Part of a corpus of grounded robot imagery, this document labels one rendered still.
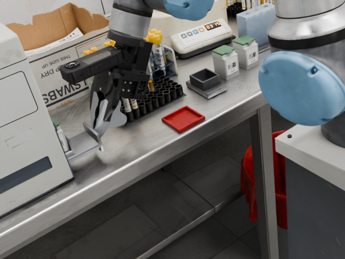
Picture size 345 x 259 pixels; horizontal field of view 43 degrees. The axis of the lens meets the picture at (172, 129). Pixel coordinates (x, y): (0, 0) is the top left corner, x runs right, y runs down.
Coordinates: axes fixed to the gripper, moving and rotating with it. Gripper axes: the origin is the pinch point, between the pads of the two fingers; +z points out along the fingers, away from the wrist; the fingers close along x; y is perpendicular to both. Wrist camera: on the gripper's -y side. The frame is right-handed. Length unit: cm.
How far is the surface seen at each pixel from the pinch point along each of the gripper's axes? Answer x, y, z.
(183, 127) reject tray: -7.3, 15.8, -4.6
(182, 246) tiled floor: 39, 73, 64
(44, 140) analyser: -4.4, -11.9, -0.1
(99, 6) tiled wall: 60, 26, -19
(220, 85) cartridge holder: -0.7, 28.9, -12.8
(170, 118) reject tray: -1.6, 16.5, -4.3
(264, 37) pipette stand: 7, 47, -25
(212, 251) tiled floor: 28, 80, 61
